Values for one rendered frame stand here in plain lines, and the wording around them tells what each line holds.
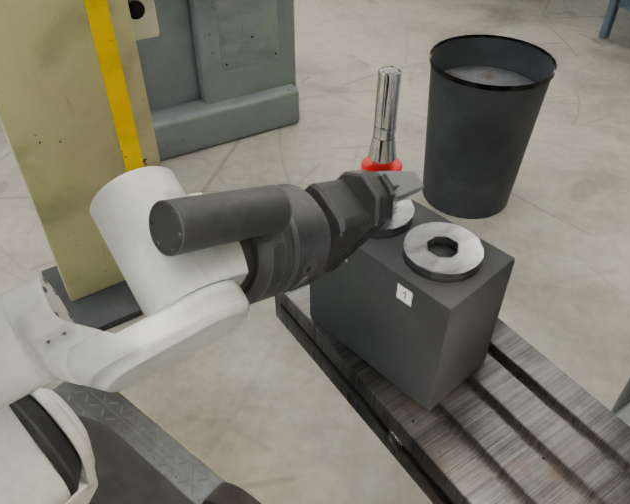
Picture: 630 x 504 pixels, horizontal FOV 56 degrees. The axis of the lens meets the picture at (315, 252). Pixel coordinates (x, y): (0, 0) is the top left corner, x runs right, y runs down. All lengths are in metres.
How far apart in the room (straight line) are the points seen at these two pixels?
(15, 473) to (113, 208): 0.33
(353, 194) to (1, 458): 0.41
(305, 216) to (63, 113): 1.52
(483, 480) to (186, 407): 1.32
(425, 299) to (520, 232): 1.98
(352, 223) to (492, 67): 2.25
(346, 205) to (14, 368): 0.27
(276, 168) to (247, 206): 2.48
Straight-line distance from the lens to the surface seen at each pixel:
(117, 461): 1.20
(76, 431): 0.69
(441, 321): 0.65
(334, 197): 0.50
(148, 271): 0.39
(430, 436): 0.76
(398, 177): 0.56
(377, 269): 0.68
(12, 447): 0.65
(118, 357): 0.38
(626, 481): 0.80
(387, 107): 0.64
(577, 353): 2.20
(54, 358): 0.39
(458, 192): 2.54
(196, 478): 1.35
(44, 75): 1.87
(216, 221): 0.37
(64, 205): 2.07
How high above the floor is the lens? 1.57
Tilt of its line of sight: 41 degrees down
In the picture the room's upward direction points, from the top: straight up
